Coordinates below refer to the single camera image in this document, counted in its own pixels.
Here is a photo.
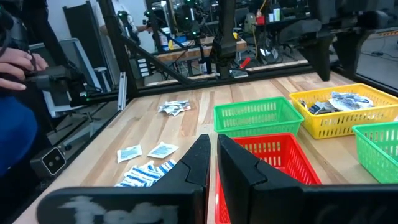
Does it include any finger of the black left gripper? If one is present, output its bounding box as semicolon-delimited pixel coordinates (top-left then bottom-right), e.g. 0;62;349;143
300;32;333;82
334;29;373;75

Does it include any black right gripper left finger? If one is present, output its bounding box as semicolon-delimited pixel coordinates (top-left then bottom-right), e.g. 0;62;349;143
36;134;211;224

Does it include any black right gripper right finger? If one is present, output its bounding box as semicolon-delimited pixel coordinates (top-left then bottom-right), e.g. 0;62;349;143
216;134;398;224

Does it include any white blue-striped bandage wrapper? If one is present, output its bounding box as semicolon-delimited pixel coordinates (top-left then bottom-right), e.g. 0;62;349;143
155;159;177;175
114;177;137;188
124;164;163;187

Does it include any red plastic basket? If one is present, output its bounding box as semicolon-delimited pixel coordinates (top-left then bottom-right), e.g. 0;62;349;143
214;133;323;224

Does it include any yellow plastic basket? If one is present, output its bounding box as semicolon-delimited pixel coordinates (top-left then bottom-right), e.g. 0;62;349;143
288;83;398;140

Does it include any red tool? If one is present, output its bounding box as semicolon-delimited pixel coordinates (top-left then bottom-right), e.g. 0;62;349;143
238;57;252;70

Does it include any green plastic basket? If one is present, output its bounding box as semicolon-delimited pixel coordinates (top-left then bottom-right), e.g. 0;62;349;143
213;96;305;138
352;121;398;185

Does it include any silver aluminium bar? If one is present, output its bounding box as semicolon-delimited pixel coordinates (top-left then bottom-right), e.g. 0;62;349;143
117;72;128;112

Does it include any wooden background table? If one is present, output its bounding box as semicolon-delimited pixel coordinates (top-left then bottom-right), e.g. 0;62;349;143
154;36;248;63

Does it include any white socket strip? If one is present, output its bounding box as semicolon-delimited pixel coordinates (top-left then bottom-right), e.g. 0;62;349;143
136;57;151;78

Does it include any person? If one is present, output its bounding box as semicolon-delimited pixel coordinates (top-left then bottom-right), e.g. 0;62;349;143
0;0;50;179

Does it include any black upright panel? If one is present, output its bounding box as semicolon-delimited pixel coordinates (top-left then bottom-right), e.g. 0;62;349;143
63;1;105;73

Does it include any person's hand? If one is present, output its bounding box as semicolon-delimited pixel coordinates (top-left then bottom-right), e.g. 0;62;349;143
0;47;49;91

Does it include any grey table-level camera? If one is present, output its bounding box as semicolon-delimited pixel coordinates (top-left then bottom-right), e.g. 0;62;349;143
29;146;68;179

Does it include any black metal table frame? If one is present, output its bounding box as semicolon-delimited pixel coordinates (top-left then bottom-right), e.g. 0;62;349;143
0;0;398;224

